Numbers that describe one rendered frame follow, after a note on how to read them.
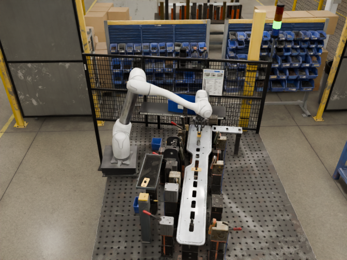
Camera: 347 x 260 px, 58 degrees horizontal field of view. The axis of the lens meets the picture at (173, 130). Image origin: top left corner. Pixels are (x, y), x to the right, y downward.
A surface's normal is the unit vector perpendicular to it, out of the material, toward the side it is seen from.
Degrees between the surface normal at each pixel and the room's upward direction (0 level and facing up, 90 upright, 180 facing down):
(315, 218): 0
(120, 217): 0
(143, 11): 90
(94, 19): 90
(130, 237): 0
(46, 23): 90
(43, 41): 92
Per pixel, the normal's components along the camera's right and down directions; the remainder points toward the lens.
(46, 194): 0.00, -0.82
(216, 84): -0.11, 0.56
